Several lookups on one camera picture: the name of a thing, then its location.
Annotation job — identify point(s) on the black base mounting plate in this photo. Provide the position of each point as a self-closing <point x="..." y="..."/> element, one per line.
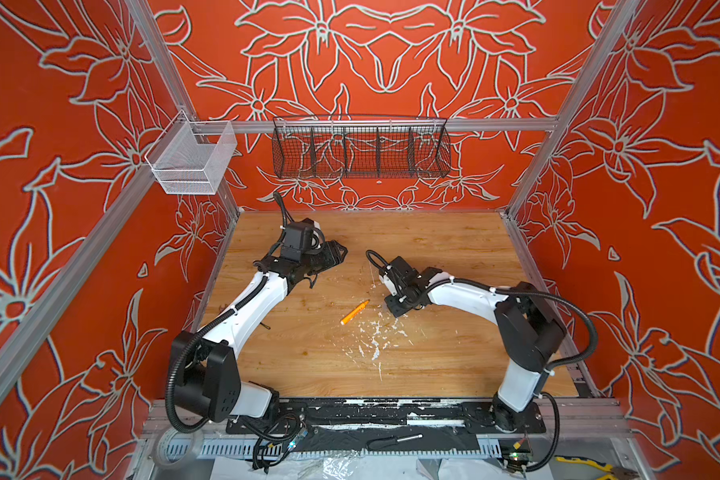
<point x="436" y="427"/>

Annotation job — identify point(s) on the clear plastic bin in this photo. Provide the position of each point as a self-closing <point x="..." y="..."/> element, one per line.
<point x="191" y="157"/>

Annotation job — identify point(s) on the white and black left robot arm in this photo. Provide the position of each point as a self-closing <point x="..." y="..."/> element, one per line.
<point x="204" y="383"/>

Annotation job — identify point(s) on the orange highlighter pen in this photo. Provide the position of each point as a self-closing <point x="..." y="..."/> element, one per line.
<point x="354" y="312"/>

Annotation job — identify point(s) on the roll of clear tape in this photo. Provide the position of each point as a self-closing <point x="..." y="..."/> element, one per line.
<point x="173" y="450"/>

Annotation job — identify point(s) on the black wire basket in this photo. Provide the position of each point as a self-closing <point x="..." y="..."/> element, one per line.
<point x="341" y="146"/>

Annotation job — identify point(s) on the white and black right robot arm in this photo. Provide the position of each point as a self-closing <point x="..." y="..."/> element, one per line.
<point x="528" y="330"/>

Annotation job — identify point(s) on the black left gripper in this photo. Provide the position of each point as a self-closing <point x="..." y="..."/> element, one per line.
<point x="331" y="254"/>

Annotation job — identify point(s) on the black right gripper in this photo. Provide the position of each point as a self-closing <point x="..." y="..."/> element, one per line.
<point x="393" y="310"/>

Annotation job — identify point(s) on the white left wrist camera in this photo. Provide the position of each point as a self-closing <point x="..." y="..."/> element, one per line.
<point x="317" y="236"/>

